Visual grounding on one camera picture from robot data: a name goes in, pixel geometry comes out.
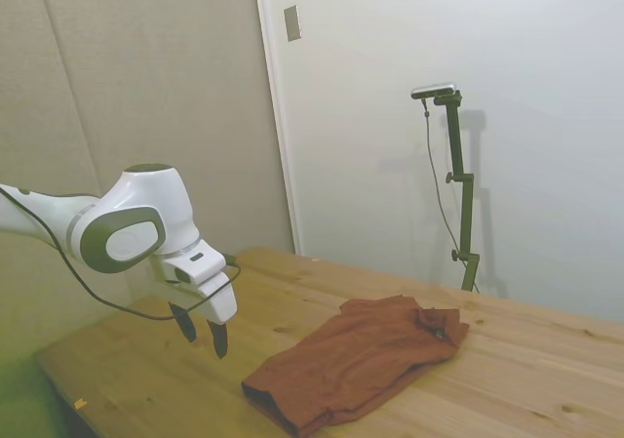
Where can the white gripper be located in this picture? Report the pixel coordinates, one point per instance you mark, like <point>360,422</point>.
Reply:
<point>219,301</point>

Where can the rust orange shorts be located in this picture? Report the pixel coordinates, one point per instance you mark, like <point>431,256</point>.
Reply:
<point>361,355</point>

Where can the orange tape scrap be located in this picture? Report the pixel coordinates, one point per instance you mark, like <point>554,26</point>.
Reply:
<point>79,402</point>

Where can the white door frame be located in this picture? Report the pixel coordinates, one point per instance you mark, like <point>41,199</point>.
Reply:
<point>279,116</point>

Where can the dark green camera stand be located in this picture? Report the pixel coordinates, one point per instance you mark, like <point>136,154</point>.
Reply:
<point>466,213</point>

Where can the grey wall switch plate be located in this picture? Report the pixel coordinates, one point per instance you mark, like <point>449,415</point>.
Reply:
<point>292,23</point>

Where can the silver stand-mounted camera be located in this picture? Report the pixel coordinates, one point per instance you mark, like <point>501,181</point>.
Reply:
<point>434,90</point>

